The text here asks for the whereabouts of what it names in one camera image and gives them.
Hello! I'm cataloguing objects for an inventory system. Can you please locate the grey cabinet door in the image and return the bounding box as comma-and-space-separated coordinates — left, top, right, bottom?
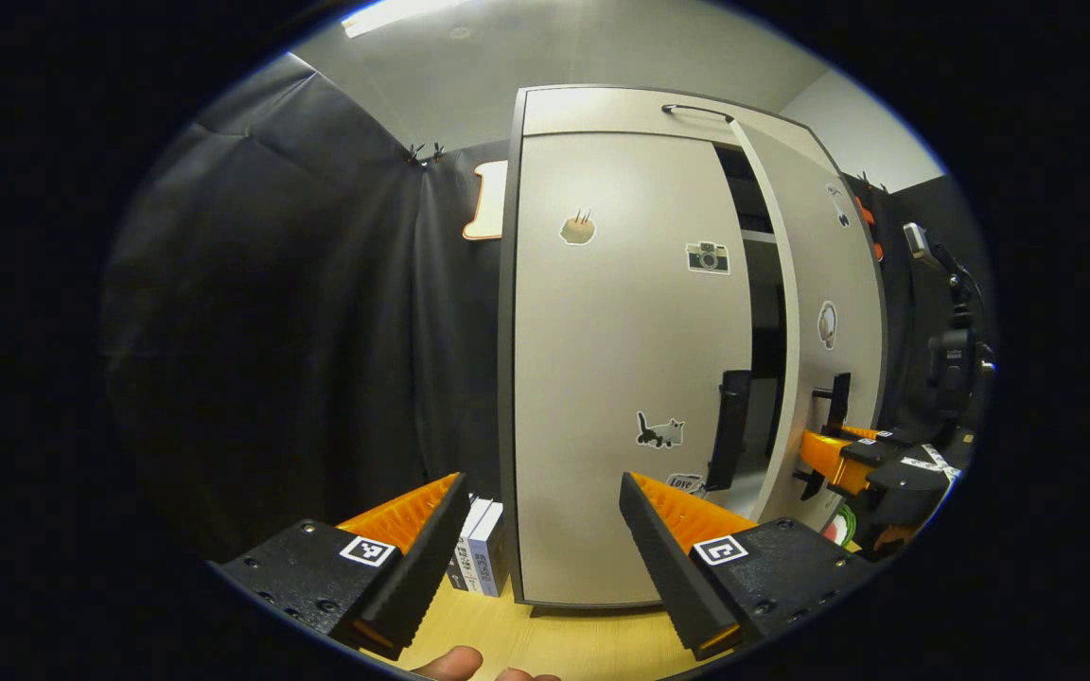
730, 118, 887, 531
512, 132, 754, 606

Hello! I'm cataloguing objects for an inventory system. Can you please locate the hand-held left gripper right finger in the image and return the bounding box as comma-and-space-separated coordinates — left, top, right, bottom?
619, 471, 887, 661

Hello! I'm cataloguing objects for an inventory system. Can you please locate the blue book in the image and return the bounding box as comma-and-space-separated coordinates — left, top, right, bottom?
467, 501, 510, 599

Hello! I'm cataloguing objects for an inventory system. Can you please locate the white book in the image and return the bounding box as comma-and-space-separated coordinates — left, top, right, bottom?
450, 497, 494, 592

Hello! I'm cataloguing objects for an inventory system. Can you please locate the black drawer handle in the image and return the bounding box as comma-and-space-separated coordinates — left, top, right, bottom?
661, 102, 735, 124

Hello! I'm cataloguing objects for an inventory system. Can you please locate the black backdrop cloth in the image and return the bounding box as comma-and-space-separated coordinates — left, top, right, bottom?
105, 52, 991, 564

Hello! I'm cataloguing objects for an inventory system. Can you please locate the grey double-door shoe cabinet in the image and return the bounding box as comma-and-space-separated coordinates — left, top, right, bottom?
498, 85, 891, 611

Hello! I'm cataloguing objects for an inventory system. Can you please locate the grey cabinet drawer front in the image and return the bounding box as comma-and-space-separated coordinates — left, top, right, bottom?
521, 87, 835, 166

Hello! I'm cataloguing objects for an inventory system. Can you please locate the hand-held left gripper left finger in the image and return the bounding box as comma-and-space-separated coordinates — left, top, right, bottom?
209, 473, 472, 661

